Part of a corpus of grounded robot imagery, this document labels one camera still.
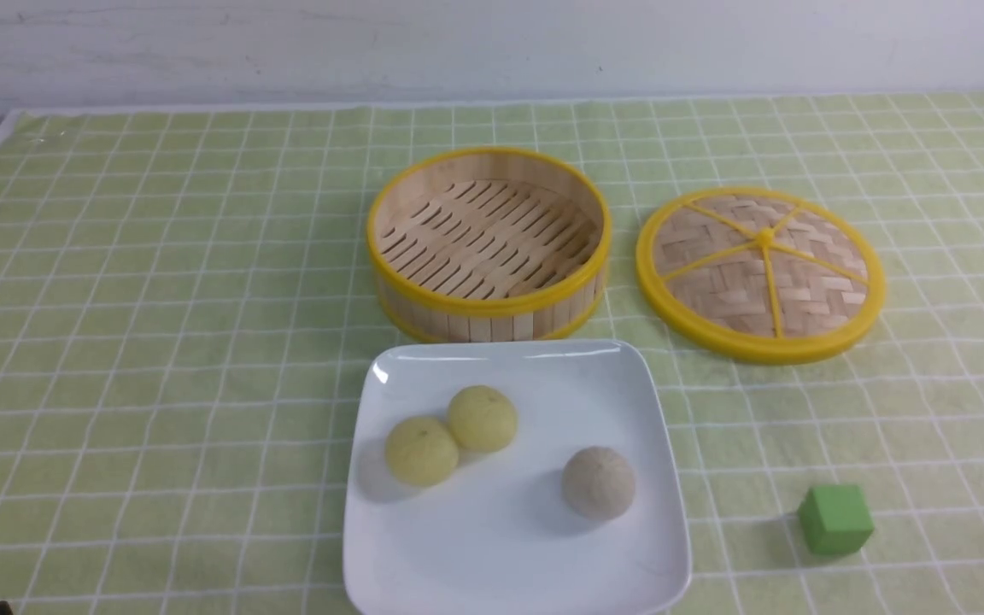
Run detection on yellow steamed bun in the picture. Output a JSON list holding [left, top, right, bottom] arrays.
[[385, 415, 460, 488], [448, 385, 518, 453]]

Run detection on grey-beige steamed bun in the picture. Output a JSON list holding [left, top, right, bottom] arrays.
[[559, 445, 636, 522]]

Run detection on white square plate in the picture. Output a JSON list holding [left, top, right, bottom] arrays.
[[343, 339, 694, 614]]

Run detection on green foam cube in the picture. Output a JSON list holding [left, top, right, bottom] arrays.
[[797, 483, 876, 557]]

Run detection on woven bamboo steamer lid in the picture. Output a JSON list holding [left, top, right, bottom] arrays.
[[634, 186, 887, 365]]

